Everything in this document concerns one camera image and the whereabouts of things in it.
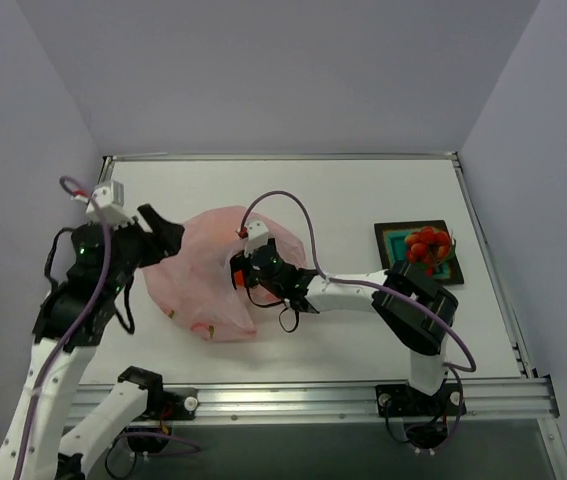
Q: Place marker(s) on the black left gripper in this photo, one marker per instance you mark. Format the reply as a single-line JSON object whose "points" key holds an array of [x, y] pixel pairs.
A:
{"points": [[139, 242]]}

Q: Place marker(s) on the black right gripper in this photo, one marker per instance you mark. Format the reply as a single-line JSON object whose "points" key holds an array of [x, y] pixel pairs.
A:
{"points": [[242, 273]]}

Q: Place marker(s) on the pink plastic bag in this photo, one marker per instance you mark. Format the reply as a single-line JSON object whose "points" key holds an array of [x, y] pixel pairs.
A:
{"points": [[195, 287]]}

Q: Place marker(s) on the red fake berry cluster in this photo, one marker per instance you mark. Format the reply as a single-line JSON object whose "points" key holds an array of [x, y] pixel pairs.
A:
{"points": [[430, 249]]}

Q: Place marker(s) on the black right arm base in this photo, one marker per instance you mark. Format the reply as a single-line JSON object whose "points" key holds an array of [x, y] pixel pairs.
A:
{"points": [[399, 400]]}

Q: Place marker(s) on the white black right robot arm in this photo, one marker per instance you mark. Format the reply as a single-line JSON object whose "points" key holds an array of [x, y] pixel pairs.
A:
{"points": [[418, 310]]}

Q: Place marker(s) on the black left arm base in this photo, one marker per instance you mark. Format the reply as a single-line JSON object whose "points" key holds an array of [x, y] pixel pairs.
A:
{"points": [[179, 404]]}

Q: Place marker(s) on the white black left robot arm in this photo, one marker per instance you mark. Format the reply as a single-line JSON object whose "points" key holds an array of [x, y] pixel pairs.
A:
{"points": [[68, 331]]}

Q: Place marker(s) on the black square plate teal centre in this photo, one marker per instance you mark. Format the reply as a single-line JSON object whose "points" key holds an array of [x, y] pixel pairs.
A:
{"points": [[390, 242]]}

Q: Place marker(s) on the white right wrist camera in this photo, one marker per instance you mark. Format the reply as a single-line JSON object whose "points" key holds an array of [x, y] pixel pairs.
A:
{"points": [[255, 234]]}

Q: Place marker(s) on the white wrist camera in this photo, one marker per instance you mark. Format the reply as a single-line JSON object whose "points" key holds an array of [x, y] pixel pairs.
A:
{"points": [[107, 202], [255, 234]]}

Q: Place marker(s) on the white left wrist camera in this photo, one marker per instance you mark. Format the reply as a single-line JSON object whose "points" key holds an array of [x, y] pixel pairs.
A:
{"points": [[107, 202]]}

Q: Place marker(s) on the aluminium front rail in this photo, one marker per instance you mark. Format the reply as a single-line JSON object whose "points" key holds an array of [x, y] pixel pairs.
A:
{"points": [[356, 402]]}

